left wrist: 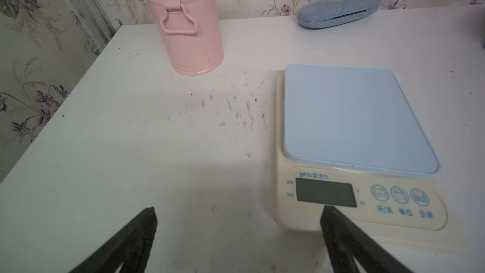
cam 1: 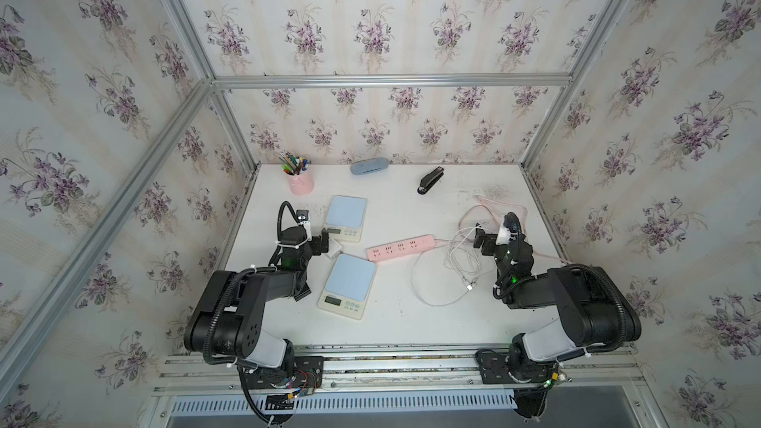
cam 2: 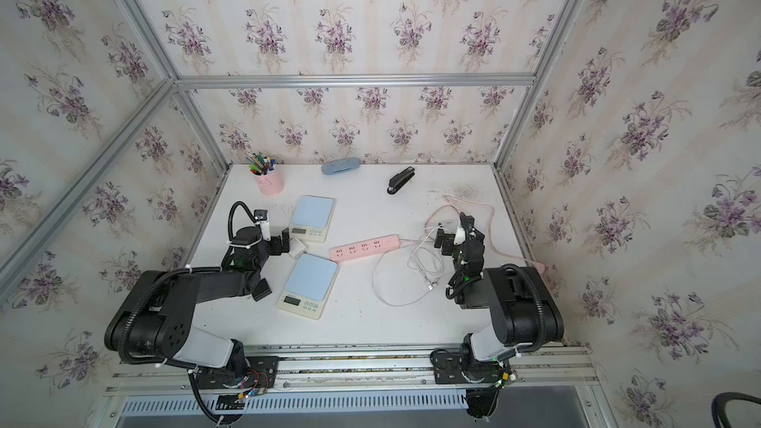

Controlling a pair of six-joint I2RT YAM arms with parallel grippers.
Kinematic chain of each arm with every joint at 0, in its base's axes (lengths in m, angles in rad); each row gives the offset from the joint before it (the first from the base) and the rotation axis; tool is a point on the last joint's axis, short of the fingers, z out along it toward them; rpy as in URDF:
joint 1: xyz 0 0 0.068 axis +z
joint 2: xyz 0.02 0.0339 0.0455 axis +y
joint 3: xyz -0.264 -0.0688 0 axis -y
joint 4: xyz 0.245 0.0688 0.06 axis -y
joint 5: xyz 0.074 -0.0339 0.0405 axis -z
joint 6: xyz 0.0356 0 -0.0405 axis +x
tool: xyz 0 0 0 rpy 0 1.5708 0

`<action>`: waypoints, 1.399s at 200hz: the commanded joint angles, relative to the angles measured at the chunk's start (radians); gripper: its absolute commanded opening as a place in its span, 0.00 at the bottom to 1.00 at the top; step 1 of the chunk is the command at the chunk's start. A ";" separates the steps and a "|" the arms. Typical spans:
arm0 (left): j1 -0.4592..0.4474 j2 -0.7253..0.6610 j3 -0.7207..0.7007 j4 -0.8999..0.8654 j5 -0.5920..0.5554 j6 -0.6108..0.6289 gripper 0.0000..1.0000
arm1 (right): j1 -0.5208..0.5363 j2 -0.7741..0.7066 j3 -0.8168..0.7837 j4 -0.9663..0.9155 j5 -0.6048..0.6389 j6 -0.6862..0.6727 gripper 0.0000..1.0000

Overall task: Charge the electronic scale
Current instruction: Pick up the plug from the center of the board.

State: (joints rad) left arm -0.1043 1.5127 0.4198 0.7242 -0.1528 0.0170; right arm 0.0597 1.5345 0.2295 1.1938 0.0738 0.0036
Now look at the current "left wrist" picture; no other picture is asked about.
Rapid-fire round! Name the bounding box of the pink metal pen bucket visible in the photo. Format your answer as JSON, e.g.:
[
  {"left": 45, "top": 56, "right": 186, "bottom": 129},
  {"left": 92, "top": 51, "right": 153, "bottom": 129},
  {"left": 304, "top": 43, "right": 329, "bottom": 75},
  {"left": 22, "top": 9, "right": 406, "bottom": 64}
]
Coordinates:
[{"left": 147, "top": 0, "right": 224, "bottom": 75}]

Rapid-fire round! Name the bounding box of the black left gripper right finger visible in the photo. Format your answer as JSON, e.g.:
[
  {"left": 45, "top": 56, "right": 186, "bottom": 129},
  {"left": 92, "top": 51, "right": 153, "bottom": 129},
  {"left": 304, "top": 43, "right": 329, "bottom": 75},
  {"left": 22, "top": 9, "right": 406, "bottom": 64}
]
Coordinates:
[{"left": 320, "top": 206, "right": 410, "bottom": 272}]

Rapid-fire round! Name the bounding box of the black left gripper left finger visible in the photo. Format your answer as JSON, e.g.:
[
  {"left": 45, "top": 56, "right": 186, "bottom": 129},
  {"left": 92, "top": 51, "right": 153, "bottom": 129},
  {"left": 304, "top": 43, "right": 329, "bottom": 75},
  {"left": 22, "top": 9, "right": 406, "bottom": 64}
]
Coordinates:
[{"left": 72, "top": 207, "right": 157, "bottom": 272}]

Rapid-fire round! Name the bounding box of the blue cream kitchen scale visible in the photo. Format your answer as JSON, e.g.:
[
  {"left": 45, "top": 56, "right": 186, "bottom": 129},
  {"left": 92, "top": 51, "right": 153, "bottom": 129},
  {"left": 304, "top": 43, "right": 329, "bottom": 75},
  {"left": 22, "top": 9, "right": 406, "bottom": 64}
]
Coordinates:
[{"left": 275, "top": 64, "right": 466, "bottom": 250}]

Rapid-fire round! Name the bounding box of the blue fabric glasses case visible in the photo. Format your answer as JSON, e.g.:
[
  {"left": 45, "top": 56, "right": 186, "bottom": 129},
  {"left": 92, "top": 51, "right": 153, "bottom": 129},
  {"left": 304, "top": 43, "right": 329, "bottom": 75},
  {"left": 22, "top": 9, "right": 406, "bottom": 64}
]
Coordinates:
[{"left": 297, "top": 0, "right": 382, "bottom": 30}]

